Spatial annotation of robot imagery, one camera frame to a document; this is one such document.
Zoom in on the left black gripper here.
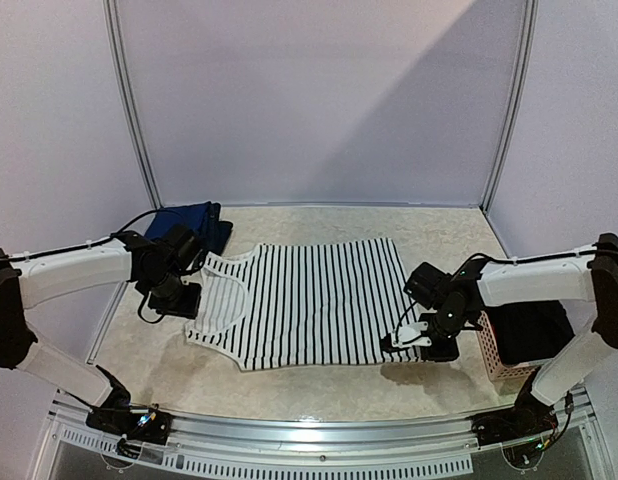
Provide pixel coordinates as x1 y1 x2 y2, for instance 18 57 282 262
143 269 202 319

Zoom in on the black white striped tank top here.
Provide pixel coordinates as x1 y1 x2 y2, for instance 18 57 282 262
184 238 421 371

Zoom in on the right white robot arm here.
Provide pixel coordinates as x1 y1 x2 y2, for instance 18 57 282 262
388 233 618 436

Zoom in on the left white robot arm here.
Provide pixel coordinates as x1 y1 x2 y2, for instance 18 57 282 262
0 224 207 434

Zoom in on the pink perforated laundry basket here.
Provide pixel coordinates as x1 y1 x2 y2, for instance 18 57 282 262
477 312 544 383

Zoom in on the folded blue garment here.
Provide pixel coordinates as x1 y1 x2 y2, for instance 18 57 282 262
144 201 233 255

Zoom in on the black garment in basket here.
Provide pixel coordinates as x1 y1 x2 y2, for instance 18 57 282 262
485 301 575 365

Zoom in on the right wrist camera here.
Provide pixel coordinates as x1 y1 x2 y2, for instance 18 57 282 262
380 322 432 353

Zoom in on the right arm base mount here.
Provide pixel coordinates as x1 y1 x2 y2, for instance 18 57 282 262
469 391 574 451

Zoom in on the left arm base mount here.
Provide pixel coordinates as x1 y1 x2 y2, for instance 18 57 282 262
85 366 174 445

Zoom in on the aluminium front rail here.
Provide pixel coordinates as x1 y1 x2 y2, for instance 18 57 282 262
26 392 615 480

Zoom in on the left aluminium corner post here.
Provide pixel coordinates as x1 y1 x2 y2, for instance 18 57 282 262
103 0 162 208

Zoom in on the aluminium corner post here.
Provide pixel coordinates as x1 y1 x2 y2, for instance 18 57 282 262
480 0 539 217
103 0 162 208

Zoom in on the right aluminium corner post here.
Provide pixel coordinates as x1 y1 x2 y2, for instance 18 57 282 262
480 0 539 217

